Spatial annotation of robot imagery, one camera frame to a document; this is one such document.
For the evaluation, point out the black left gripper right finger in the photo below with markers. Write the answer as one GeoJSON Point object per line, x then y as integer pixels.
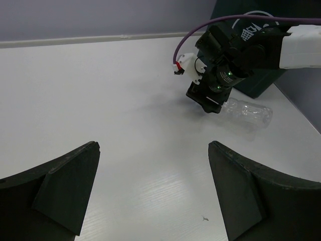
{"type": "Point", "coordinates": [260, 203]}

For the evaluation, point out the large clear unlabeled bottle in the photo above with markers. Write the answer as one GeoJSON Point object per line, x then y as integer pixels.
{"type": "Point", "coordinates": [259, 116]}

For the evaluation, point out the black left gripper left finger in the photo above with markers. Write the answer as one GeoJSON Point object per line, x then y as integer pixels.
{"type": "Point", "coordinates": [49, 201]}

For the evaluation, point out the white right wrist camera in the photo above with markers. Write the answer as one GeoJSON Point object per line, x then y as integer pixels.
{"type": "Point", "coordinates": [191, 65]}

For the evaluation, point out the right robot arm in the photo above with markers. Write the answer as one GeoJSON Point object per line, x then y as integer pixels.
{"type": "Point", "coordinates": [281, 47]}

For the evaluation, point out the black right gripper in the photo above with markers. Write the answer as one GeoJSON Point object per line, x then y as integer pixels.
{"type": "Point", "coordinates": [219, 45]}

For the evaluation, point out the dark green plastic bin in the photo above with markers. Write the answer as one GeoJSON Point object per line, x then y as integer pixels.
{"type": "Point", "coordinates": [249, 17]}

